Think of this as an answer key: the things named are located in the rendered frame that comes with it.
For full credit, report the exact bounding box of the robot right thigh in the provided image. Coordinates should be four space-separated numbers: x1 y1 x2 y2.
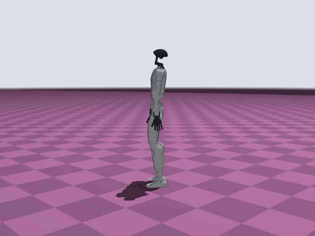
156 127 164 150

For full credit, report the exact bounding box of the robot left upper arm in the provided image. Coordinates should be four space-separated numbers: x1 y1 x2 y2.
155 69 164 95

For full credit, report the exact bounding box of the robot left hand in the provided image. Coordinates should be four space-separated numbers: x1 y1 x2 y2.
151 112 163 131

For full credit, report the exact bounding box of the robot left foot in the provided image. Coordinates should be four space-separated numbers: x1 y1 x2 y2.
146 181 167 188

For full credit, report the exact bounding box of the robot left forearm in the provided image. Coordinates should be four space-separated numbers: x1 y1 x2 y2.
152 89 160 116

